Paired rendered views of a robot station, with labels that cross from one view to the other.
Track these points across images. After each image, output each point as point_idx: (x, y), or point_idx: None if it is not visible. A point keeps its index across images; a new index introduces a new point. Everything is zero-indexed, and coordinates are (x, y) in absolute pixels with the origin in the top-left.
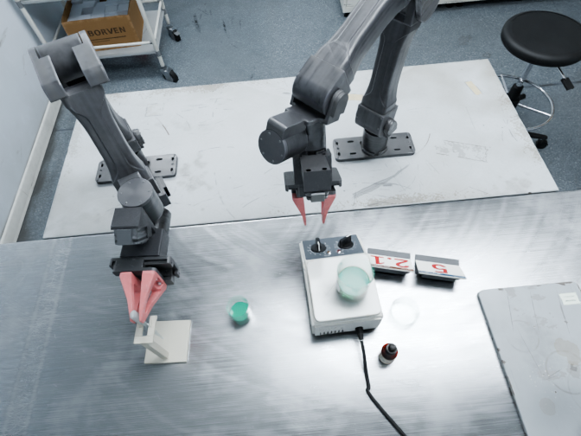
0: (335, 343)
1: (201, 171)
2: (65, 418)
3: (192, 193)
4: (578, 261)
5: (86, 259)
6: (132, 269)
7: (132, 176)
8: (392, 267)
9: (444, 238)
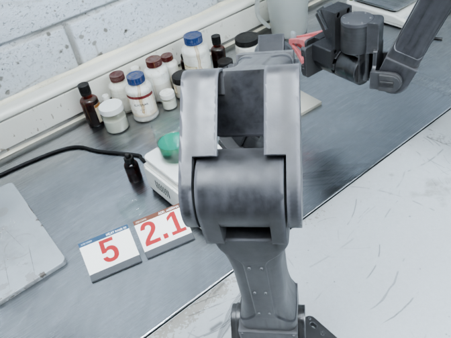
0: None
1: (448, 202)
2: None
3: (423, 180)
4: None
5: (424, 98)
6: (319, 33)
7: (375, 20)
8: (154, 214)
9: (114, 298)
